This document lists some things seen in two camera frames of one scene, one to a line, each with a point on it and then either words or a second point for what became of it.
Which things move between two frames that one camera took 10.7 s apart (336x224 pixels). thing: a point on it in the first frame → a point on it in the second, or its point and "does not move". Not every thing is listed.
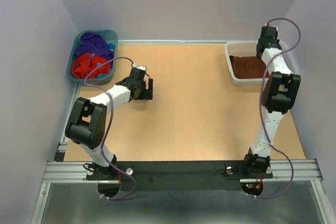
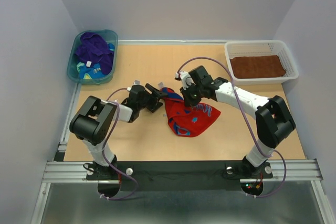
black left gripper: [147, 94] → [154, 96]
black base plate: [179, 176] does not move
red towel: [83, 64] → [186, 121]
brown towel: [248, 67] does not move
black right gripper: [276, 41] → [188, 102]
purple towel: [94, 43] does not move
